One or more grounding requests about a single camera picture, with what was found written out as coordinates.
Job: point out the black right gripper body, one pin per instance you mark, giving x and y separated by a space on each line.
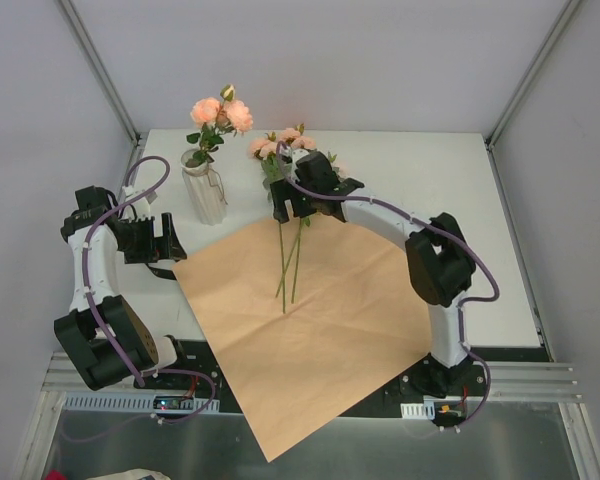
301 198

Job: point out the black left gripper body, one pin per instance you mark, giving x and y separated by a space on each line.
156 239

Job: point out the green and orange wrapping paper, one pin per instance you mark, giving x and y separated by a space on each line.
304 323

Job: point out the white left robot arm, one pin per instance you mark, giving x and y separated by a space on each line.
102 335

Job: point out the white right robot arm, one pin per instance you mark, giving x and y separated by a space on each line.
439 268

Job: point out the white ribbed ceramic vase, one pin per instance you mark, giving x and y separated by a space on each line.
205 188

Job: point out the pink artificial flower bunch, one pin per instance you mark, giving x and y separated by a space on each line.
263 150

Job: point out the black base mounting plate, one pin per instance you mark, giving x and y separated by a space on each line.
198 374

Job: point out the beige cloth at bottom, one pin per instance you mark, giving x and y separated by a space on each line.
133 474

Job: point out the red object at bottom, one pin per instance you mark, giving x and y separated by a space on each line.
55 474

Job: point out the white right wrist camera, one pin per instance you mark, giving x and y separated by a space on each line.
290 158

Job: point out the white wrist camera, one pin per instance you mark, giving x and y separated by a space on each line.
138 200
290 158

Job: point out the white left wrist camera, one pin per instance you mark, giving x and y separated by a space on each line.
138 200

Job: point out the left white cable duct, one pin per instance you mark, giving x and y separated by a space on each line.
137 403

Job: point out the white cable duct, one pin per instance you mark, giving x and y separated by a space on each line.
137 403
430 409

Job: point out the left aluminium corner post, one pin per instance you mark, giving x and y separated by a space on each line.
88 49

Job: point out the aluminium corner post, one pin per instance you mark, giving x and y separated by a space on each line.
88 49
558 29

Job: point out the right aluminium corner post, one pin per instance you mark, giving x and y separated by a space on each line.
558 29

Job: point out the right white cable duct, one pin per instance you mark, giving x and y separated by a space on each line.
430 409

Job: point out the aluminium frame rail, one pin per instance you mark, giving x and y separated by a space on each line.
510 381

